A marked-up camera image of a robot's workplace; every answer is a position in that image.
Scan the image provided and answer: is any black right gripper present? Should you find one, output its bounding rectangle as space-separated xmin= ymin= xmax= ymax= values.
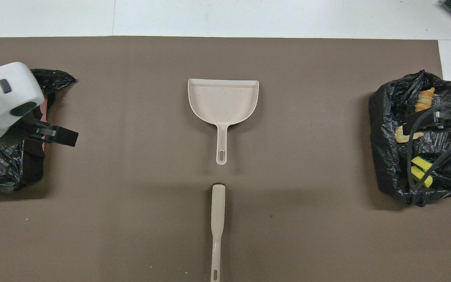
xmin=404 ymin=92 xmax=451 ymax=137

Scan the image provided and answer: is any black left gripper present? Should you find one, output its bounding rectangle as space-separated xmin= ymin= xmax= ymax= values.
xmin=0 ymin=117 xmax=79 ymax=148

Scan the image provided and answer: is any striped orange croissant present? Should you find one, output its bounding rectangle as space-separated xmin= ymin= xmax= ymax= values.
xmin=415 ymin=87 xmax=436 ymax=113

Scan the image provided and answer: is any pale bread chunk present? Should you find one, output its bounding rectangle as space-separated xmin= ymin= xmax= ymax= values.
xmin=395 ymin=125 xmax=424 ymax=142

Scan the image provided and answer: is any yellow sponge piece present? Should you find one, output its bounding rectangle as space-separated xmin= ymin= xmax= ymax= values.
xmin=411 ymin=166 xmax=433 ymax=188
xmin=411 ymin=156 xmax=433 ymax=172

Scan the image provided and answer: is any beige plastic dustpan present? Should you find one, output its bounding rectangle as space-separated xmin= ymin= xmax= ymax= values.
xmin=188 ymin=78 xmax=260 ymax=165

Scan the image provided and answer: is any pink plastic bin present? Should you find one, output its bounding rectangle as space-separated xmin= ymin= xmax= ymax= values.
xmin=39 ymin=101 xmax=50 ymax=151

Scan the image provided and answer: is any black trash bag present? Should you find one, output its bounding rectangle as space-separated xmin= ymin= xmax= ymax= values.
xmin=0 ymin=69 xmax=76 ymax=193
xmin=369 ymin=70 xmax=451 ymax=207

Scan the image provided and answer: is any brown table mat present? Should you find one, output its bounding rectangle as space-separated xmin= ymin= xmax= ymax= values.
xmin=0 ymin=36 xmax=451 ymax=282

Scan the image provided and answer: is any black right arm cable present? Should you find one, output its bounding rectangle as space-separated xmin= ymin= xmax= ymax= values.
xmin=406 ymin=103 xmax=451 ymax=206

